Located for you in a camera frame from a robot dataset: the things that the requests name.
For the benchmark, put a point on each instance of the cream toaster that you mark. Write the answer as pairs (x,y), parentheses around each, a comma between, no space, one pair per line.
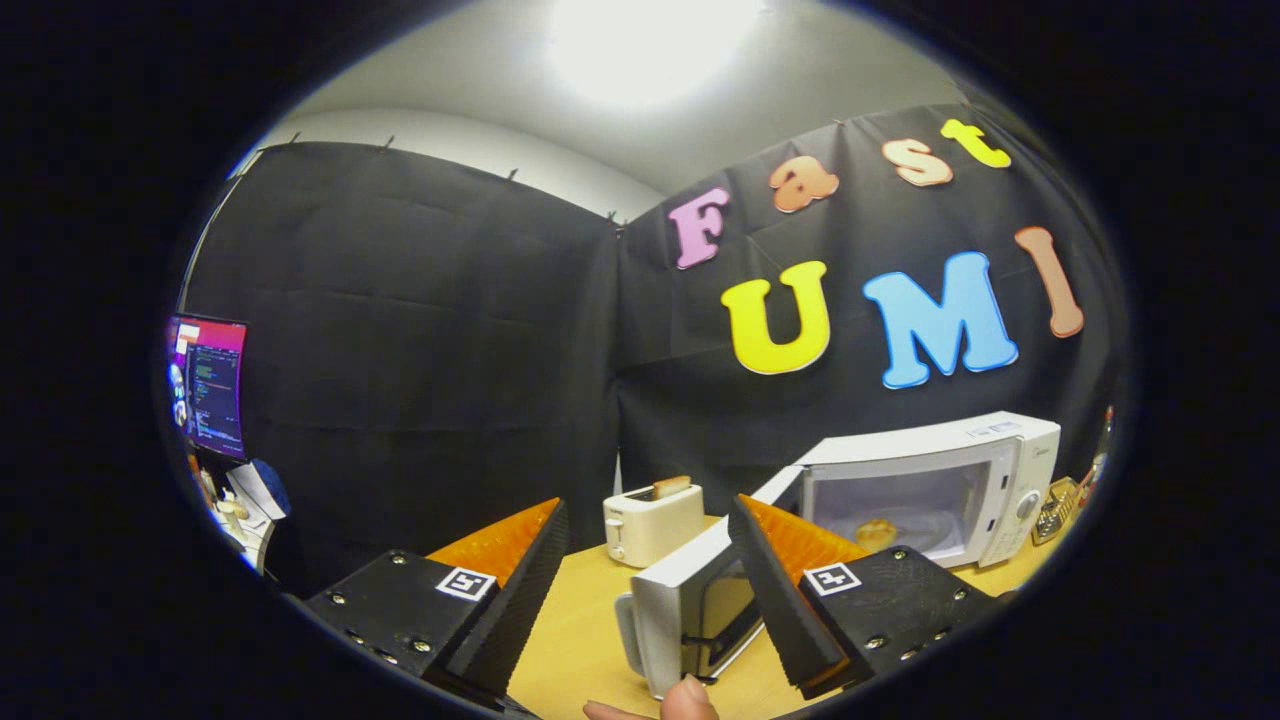
(655,525)

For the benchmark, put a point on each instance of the golden bread bun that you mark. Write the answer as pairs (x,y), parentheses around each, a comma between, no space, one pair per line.
(876,535)

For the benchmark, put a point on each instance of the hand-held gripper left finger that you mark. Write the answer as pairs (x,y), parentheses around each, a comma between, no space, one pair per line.
(515,610)

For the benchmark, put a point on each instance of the white microwave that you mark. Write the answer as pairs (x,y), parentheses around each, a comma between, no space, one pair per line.
(930,445)

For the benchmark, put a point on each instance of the brown toast slice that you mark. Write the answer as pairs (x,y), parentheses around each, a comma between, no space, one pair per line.
(672,487)

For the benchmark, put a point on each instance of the computer monitor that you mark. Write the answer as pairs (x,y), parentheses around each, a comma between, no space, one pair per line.
(215,385)

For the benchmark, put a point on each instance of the clear bottle red label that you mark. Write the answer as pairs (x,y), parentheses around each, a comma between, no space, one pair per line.
(1104,460)

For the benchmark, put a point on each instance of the white and blue object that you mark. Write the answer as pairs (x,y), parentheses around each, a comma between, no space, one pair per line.
(260,490)

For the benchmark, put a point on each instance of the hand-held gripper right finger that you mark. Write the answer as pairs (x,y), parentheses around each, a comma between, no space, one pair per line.
(785,610)

